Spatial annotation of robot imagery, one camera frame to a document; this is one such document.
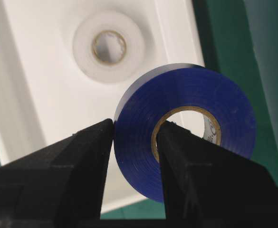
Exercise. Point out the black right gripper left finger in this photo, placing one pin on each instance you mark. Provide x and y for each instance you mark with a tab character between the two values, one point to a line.
59	186

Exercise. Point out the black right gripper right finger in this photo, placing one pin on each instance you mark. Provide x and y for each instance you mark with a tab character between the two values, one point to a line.
207	186

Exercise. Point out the blue tape roll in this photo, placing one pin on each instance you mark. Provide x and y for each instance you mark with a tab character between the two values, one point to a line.
161	92

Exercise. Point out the white tape roll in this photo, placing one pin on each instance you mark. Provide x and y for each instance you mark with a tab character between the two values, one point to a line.
108	47

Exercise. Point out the white plastic tray case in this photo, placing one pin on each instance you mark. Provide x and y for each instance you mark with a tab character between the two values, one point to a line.
44	95

